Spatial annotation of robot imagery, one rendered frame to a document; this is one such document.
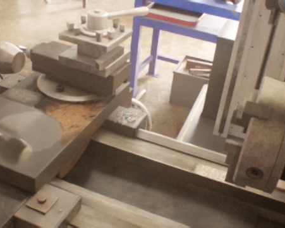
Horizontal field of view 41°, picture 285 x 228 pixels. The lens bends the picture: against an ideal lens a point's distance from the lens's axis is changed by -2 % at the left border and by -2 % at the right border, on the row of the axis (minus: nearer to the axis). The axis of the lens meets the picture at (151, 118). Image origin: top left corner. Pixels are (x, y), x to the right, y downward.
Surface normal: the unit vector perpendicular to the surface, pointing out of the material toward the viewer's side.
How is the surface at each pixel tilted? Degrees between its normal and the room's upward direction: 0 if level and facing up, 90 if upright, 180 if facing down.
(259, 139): 64
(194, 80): 90
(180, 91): 90
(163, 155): 0
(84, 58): 0
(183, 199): 12
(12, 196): 0
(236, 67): 90
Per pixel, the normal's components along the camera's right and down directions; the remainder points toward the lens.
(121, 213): -0.20, -0.20
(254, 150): -0.32, 0.24
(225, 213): 0.14, -0.80
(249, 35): -0.32, 0.49
